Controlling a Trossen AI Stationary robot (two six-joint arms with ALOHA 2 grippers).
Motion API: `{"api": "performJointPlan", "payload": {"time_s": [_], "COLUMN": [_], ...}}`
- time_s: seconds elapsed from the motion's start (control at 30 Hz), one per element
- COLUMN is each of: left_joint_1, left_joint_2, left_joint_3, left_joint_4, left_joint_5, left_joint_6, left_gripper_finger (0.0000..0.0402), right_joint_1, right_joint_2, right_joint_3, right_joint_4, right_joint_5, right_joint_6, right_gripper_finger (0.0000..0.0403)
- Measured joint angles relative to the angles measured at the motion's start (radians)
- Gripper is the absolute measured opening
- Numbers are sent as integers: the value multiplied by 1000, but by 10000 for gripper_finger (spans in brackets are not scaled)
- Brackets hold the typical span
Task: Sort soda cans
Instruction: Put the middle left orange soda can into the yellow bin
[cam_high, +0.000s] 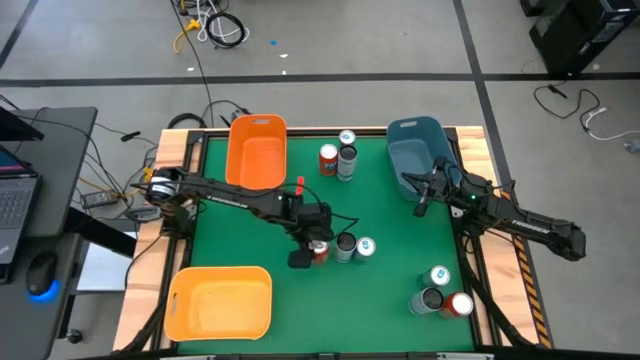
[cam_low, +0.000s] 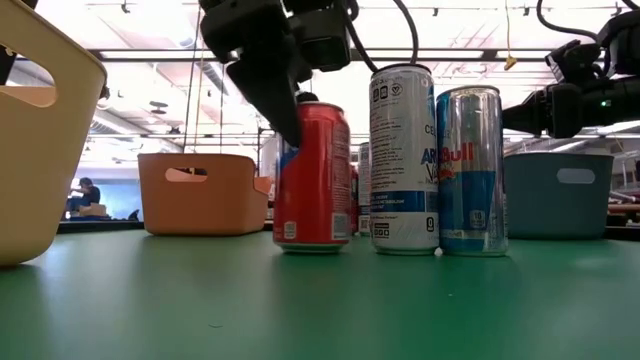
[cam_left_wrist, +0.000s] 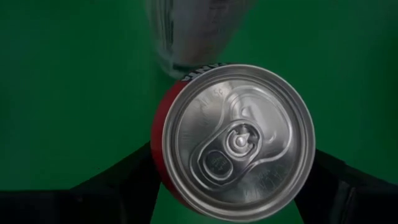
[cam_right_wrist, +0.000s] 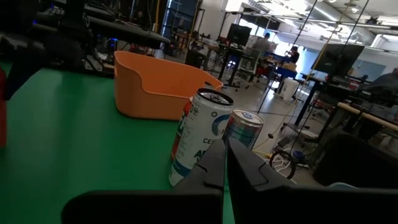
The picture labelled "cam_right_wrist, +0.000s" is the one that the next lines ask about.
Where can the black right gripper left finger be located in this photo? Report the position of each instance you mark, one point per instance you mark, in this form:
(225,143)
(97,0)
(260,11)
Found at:
(186,205)

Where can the black desk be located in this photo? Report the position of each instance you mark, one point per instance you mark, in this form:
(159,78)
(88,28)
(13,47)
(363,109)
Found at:
(130,32)

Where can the person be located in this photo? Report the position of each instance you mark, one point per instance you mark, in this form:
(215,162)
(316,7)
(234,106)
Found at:
(293,56)
(387,81)
(262,43)

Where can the orange plastic bin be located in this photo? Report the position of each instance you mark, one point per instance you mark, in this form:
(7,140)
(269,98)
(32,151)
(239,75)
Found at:
(146,99)

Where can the silver blue Red Bull can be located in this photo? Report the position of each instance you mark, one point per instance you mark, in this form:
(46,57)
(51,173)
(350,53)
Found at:
(242,127)

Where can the pale wooden bar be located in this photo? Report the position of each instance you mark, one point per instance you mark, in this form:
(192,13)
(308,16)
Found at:
(367,116)

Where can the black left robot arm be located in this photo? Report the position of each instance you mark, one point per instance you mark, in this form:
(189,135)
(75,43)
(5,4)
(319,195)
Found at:
(46,53)

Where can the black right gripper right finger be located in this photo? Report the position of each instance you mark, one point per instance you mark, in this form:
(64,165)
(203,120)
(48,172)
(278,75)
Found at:
(280,205)

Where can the orange Fanta can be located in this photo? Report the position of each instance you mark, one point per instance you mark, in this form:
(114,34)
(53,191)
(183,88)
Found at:
(187,109)

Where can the white bucket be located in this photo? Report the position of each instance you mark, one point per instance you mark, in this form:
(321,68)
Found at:
(289,88)

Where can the black computer monitor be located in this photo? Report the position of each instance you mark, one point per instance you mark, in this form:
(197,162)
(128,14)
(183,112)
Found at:
(337,59)
(238,34)

